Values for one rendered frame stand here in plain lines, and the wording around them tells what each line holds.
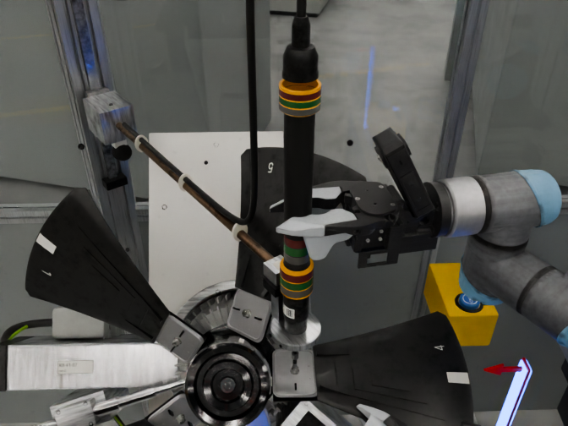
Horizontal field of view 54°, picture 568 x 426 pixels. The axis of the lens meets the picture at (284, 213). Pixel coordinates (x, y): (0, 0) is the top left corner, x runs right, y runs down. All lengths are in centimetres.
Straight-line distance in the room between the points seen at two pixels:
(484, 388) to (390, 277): 68
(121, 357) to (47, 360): 12
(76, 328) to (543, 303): 74
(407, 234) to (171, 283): 52
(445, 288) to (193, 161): 57
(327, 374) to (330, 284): 87
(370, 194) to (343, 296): 108
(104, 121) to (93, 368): 47
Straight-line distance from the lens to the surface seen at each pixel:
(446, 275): 122
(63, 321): 104
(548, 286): 76
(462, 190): 71
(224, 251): 106
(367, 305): 178
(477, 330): 119
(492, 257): 78
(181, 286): 107
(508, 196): 73
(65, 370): 102
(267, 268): 74
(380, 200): 67
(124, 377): 99
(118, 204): 138
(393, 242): 68
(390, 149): 62
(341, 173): 81
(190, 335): 83
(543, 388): 230
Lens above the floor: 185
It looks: 35 degrees down
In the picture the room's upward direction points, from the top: straight up
